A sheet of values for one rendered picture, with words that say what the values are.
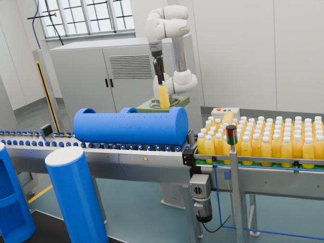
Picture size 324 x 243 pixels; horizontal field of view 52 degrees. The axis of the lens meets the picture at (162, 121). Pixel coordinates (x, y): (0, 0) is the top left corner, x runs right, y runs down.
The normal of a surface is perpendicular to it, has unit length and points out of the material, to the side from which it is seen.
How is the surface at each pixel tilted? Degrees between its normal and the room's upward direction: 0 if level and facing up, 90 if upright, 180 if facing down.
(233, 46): 90
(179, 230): 0
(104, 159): 70
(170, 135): 91
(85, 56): 90
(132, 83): 90
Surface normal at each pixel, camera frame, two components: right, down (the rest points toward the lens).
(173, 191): -0.53, 0.40
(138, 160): -0.40, 0.07
